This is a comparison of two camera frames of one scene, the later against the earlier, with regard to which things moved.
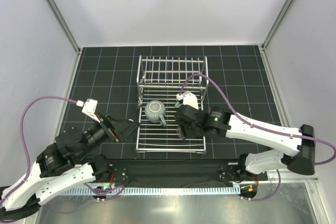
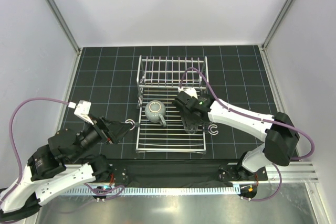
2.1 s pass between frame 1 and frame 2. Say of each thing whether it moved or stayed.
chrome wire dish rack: stayed
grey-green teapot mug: stayed
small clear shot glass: moved
